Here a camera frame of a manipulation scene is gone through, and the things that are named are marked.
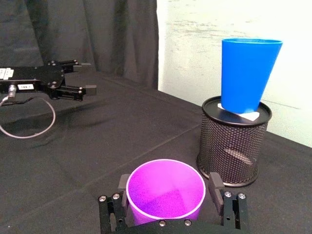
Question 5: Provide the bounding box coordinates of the black curtain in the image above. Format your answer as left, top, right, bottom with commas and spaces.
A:
0, 0, 160, 90

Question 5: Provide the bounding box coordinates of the purple plastic cup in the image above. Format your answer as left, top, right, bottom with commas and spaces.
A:
126, 159, 207, 226

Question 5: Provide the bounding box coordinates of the blue plastic cup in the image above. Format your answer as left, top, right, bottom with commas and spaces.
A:
220, 38, 284, 114

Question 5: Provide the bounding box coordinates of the thin grey gripper cable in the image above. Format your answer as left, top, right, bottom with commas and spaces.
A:
0, 85, 57, 139

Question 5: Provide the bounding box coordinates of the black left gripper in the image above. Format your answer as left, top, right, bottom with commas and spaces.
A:
0, 59, 98, 102

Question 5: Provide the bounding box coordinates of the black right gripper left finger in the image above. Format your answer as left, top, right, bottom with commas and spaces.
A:
98, 173, 132, 234

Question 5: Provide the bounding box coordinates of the black mesh pen holder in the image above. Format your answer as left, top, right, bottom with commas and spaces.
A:
196, 96, 273, 188

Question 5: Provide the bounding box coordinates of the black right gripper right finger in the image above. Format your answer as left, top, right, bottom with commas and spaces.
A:
208, 172, 249, 230

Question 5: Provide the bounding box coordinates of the white paper piece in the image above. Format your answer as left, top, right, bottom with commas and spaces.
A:
217, 103, 260, 122

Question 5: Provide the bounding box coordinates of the black table cloth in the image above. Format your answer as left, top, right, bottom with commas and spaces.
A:
0, 70, 312, 234

